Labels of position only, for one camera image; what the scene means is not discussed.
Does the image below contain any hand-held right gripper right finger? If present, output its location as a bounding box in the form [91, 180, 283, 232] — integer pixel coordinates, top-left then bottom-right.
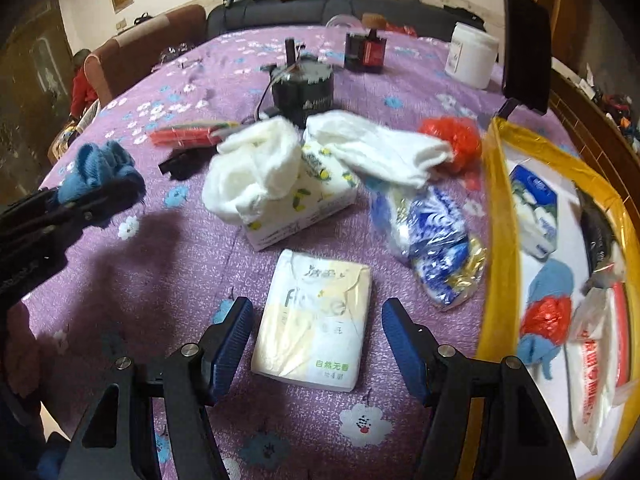
[382, 298, 583, 480]

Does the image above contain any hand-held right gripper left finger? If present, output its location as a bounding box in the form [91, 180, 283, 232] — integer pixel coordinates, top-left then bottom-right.
[57, 296, 254, 480]

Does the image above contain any clear plastic lid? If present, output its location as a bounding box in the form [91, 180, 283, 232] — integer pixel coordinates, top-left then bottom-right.
[325, 12, 361, 31]

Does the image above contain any black leather sofa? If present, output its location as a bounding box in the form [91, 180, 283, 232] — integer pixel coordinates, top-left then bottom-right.
[207, 0, 486, 38]

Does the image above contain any cream tissue pack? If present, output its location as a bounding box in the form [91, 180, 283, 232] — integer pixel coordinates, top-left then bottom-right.
[250, 249, 373, 393]

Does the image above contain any blue sock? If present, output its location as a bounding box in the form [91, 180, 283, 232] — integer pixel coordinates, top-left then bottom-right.
[60, 141, 147, 226]
[517, 259, 576, 381]

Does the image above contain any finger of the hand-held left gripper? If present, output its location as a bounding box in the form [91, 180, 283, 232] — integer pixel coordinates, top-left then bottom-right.
[0, 179, 147, 243]

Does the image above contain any red plastic bag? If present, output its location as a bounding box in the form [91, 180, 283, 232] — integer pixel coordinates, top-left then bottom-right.
[419, 116, 483, 173]

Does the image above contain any red sponge pack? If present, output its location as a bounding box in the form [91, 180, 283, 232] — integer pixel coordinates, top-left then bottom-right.
[149, 127, 216, 147]

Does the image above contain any purple floral tablecloth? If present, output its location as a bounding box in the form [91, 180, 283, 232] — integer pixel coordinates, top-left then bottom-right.
[22, 27, 581, 480]

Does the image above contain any black smartphone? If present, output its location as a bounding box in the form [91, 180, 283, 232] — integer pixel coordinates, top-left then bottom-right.
[501, 0, 552, 116]

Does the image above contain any yellow cardboard box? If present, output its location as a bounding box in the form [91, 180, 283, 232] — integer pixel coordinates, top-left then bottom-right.
[472, 117, 640, 466]

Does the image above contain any brown armchair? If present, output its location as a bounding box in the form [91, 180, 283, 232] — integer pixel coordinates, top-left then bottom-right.
[82, 5, 208, 106]

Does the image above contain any electric motor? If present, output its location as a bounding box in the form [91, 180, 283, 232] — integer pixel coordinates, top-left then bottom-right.
[257, 37, 335, 128]

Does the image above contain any blue white plastic bag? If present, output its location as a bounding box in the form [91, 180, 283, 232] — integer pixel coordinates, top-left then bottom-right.
[370, 185, 488, 308]

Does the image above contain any lemon print tissue pack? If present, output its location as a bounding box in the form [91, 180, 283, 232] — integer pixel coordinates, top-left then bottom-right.
[242, 140, 360, 252]

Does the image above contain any blue tissue pack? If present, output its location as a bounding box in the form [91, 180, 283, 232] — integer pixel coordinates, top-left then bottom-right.
[509, 164, 558, 260]

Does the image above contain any pile of counter clutter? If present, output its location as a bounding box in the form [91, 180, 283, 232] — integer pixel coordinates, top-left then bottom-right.
[575, 75, 640, 151]

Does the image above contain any red white tissue pack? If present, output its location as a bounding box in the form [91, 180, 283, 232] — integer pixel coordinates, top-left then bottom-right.
[565, 282, 632, 456]

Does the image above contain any white plastic jar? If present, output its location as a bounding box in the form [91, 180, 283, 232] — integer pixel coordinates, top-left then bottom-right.
[445, 22, 501, 88]

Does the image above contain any small black object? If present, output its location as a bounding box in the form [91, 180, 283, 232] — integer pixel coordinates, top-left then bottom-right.
[157, 149, 216, 181]

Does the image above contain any white towel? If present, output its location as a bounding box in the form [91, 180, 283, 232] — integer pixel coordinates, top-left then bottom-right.
[305, 110, 453, 188]
[201, 116, 303, 223]

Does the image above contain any dark bottle red label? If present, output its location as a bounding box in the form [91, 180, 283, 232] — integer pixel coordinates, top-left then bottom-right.
[344, 27, 388, 73]

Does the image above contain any black snack packet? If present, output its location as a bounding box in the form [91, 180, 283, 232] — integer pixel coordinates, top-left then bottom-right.
[575, 185, 626, 281]

